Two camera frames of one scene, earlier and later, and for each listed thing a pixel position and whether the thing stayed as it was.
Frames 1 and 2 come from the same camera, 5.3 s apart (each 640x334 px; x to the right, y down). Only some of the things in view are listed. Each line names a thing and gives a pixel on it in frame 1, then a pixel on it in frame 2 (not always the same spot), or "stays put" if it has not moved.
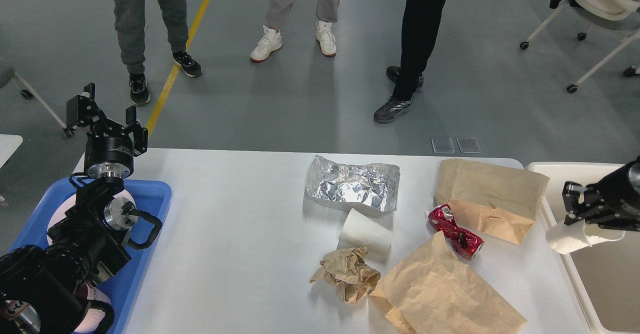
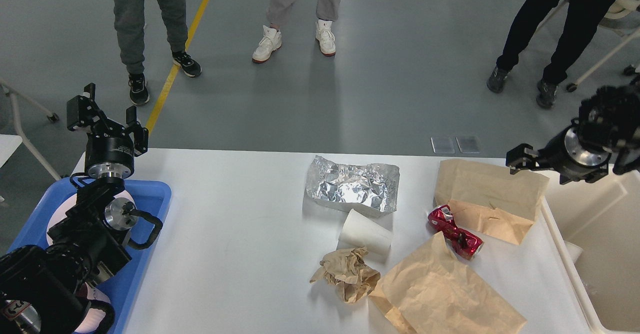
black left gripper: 109,153 stays put
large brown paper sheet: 432,290 stays put
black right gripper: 617,195 → 570,155
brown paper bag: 501,202 stays put
